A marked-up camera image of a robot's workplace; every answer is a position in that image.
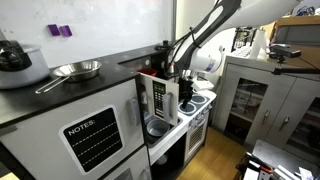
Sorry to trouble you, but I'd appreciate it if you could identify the grey toy pot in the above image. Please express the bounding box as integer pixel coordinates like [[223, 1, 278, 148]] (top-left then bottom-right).
[[145, 118, 171, 138]]

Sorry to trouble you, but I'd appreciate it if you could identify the grey cabinet with glass doors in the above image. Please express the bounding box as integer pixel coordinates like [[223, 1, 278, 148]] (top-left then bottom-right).
[[213, 54, 320, 168]]

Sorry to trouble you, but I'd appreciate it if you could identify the whiteboard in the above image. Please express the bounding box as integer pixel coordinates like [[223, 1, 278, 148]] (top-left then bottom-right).
[[0, 0, 177, 69]]

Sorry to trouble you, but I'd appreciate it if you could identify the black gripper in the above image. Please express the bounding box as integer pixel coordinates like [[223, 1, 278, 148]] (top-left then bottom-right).
[[178, 77, 195, 110]]

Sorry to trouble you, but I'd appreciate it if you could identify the grey toy sink basin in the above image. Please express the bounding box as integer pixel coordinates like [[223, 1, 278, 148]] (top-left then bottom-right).
[[143, 111, 184, 149]]

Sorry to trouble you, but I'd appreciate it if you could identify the brown box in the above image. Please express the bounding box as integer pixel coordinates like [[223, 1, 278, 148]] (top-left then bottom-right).
[[266, 14, 320, 69]]

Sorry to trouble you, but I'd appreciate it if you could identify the steel frying pan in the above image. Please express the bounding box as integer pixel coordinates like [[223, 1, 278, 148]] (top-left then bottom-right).
[[34, 60, 103, 95]]

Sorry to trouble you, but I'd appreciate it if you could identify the white toy oven door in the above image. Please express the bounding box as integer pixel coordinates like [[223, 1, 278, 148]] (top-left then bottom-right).
[[184, 113, 210, 161]]

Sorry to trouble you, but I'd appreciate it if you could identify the white and black toy kitchen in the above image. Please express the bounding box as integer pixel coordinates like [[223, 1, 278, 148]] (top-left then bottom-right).
[[0, 38, 218, 180]]

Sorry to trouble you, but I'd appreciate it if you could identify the white paper roll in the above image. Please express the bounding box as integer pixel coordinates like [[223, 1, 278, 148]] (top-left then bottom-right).
[[249, 29, 268, 60]]

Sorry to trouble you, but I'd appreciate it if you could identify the black notes chalkboard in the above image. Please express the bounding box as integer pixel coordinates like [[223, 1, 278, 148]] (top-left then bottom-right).
[[59, 105, 125, 176]]

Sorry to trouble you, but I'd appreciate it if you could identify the purple magnet block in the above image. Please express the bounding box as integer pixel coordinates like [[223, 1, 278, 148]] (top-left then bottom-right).
[[59, 25, 73, 38], [47, 24, 61, 37]]

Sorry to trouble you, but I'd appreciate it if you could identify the black camera on tripod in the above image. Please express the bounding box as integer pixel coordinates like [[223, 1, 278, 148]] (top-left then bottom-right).
[[268, 44, 320, 76]]

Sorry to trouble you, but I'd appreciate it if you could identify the white toy microwave door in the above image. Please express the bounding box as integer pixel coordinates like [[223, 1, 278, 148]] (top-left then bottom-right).
[[139, 72, 180, 127]]

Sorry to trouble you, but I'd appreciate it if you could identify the toy stove top with burners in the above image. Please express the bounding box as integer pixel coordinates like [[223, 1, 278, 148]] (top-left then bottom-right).
[[177, 87, 211, 117]]

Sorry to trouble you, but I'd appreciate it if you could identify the red bowl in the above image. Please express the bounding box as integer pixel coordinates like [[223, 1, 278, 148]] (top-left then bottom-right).
[[137, 68, 158, 78]]

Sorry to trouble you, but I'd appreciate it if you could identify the large grey pot black lid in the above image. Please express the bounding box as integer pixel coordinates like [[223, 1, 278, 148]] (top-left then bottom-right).
[[0, 39, 51, 90]]

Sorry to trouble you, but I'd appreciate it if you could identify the grey metal table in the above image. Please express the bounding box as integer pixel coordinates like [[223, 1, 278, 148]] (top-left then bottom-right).
[[251, 139, 320, 180]]

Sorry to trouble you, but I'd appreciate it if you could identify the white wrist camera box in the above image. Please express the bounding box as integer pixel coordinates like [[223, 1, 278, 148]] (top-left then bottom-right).
[[192, 79, 214, 92]]

